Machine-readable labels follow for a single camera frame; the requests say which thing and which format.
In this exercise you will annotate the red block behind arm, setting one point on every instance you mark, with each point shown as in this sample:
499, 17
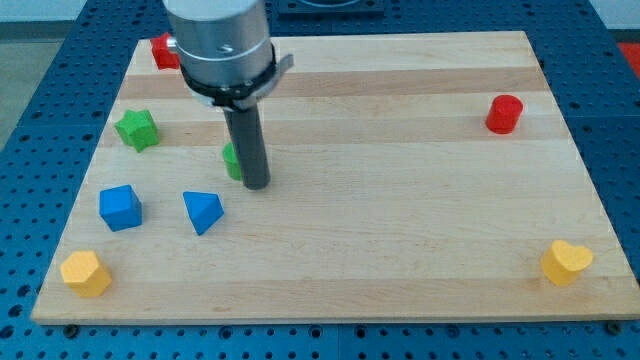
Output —
163, 57

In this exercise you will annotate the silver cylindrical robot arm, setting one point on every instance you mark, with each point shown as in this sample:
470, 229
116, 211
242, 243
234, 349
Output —
226, 55

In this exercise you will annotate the blue cube block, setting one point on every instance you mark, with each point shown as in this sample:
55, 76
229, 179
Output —
120, 208

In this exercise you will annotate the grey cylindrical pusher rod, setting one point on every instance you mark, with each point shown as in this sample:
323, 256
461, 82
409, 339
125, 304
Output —
248, 143

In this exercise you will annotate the light wooden board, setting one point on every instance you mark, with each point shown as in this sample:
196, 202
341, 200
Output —
389, 201

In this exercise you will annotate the green cylinder block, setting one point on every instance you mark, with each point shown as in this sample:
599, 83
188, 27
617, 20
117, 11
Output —
231, 162

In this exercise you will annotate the blue triangular prism block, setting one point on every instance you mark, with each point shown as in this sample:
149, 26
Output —
204, 210

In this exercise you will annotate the green star block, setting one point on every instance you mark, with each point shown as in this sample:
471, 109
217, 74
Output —
137, 129

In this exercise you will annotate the red cylinder block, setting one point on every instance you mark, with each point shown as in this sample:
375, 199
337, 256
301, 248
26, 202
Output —
504, 114

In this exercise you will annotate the yellow hexagon block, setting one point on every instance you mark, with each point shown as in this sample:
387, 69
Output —
86, 274

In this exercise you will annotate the yellow heart block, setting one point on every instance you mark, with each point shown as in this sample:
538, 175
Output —
562, 262

